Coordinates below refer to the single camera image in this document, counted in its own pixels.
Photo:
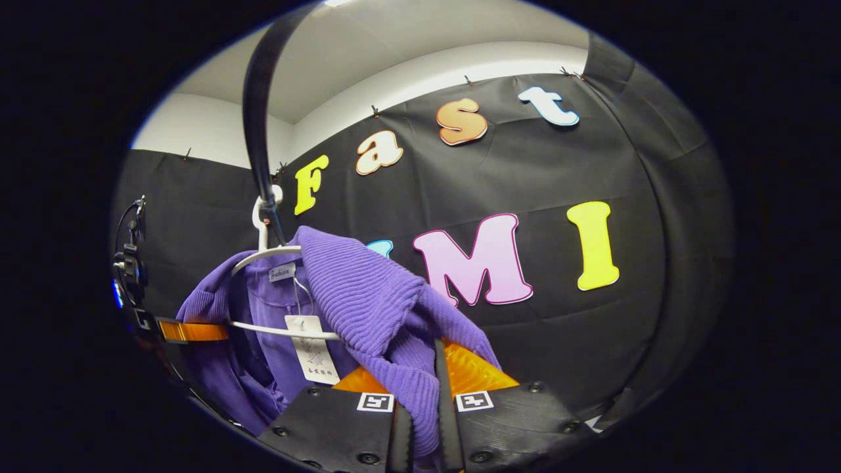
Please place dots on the white clothes hanger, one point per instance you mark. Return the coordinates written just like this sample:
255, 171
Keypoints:
269, 252

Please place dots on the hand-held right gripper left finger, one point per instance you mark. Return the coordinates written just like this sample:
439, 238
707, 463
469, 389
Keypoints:
328, 427

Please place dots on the row of black backdrop clips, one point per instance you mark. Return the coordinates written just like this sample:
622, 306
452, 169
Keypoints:
468, 80

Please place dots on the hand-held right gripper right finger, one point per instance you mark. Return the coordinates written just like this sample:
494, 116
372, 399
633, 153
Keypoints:
512, 420

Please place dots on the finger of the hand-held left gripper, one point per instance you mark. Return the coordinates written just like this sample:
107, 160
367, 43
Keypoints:
194, 332

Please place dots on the purple knit jacket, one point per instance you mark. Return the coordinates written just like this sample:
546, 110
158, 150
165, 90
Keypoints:
368, 295

